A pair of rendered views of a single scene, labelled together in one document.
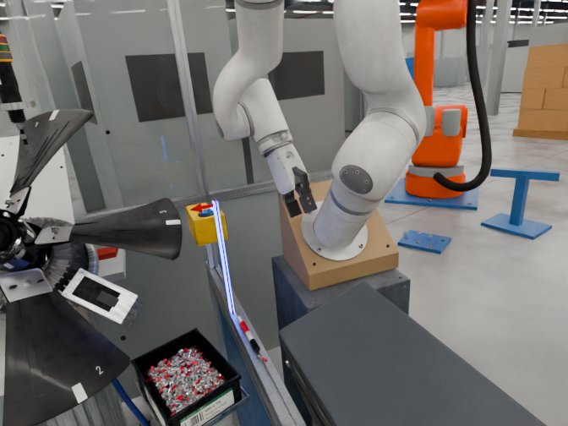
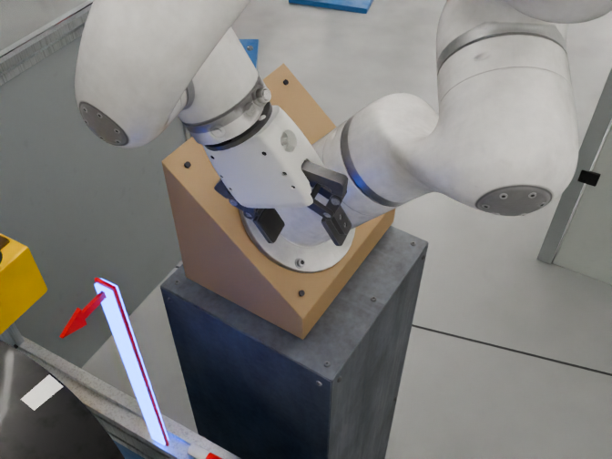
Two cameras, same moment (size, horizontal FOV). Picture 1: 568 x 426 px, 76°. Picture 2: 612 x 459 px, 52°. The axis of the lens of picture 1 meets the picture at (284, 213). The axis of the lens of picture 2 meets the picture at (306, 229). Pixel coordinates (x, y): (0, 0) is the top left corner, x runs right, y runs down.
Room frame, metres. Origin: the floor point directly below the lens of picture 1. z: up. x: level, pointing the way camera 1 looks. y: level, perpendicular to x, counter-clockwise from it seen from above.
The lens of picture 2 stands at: (0.43, 0.27, 1.66)
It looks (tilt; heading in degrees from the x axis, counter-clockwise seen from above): 46 degrees down; 320
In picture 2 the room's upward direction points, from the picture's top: straight up
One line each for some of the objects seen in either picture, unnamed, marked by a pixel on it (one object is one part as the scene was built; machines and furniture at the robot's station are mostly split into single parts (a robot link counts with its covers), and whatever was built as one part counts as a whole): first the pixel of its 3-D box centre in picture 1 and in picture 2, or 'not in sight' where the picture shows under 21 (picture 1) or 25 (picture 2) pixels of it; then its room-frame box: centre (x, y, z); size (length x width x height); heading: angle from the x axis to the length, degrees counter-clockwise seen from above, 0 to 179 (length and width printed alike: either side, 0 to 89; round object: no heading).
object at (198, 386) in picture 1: (187, 382); not in sight; (0.63, 0.25, 0.84); 0.19 x 0.14 x 0.04; 37
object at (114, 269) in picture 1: (73, 273); not in sight; (1.20, 0.80, 0.84); 0.36 x 0.24 x 0.03; 111
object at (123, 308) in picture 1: (105, 299); not in sight; (0.78, 0.46, 0.98); 0.20 x 0.16 x 0.20; 21
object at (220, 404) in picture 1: (186, 379); not in sight; (0.64, 0.25, 0.85); 0.22 x 0.17 x 0.07; 37
